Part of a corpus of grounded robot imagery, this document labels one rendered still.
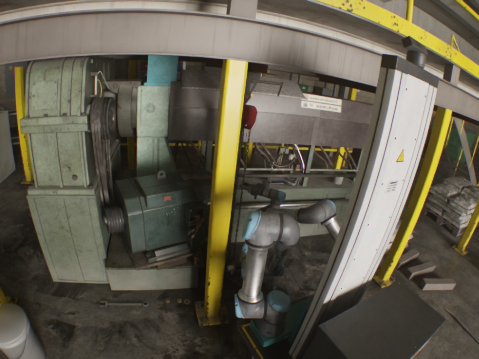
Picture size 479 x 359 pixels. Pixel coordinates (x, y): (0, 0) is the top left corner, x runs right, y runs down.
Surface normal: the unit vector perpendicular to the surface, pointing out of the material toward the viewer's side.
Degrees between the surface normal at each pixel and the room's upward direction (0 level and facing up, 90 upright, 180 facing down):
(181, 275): 90
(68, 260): 90
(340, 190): 90
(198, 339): 0
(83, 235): 90
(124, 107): 80
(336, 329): 0
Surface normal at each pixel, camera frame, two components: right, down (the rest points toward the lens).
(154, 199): 0.57, 0.39
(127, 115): 0.25, 0.50
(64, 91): 0.27, 0.25
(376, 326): 0.11, -0.91
